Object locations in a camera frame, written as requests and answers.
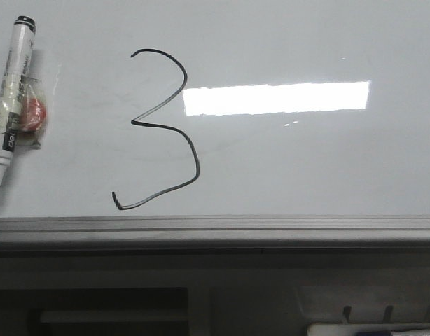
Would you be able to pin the red round magnet taped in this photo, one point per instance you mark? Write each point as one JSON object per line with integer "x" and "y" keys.
{"x": 34, "y": 114}

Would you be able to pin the white whiteboard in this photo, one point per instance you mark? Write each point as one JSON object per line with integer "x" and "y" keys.
{"x": 254, "y": 107}

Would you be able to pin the white black whiteboard marker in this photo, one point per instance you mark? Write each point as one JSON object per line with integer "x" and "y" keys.
{"x": 13, "y": 87}

